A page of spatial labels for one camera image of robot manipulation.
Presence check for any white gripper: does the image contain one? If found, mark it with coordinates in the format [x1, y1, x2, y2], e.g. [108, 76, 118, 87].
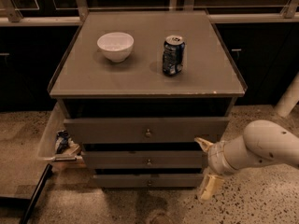
[194, 137, 236, 202]

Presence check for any grey top drawer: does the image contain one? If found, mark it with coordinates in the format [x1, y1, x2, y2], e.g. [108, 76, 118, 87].
[64, 117, 229, 144]

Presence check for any grey drawer cabinet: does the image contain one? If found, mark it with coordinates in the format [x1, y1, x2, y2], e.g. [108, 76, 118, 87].
[50, 11, 247, 175]

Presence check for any blue soda can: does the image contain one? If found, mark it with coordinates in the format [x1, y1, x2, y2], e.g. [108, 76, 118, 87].
[163, 35, 185, 76]

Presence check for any blue crumpled snack bag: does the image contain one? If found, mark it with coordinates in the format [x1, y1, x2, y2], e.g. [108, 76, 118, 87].
[55, 130, 69, 154]

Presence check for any white ceramic bowl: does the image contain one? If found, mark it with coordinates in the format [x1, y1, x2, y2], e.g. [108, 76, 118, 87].
[97, 32, 135, 63]

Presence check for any clear plastic bin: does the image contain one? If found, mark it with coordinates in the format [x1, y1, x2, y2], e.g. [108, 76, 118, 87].
[37, 104, 84, 169]

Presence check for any black pole on floor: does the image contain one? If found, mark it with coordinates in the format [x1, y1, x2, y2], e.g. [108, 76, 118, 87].
[19, 164, 52, 224]

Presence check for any white post at right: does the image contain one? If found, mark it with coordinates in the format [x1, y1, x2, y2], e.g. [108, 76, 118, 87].
[275, 72, 299, 117]

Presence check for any metal window frame rail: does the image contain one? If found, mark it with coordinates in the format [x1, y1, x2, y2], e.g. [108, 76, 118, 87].
[1, 0, 299, 26]

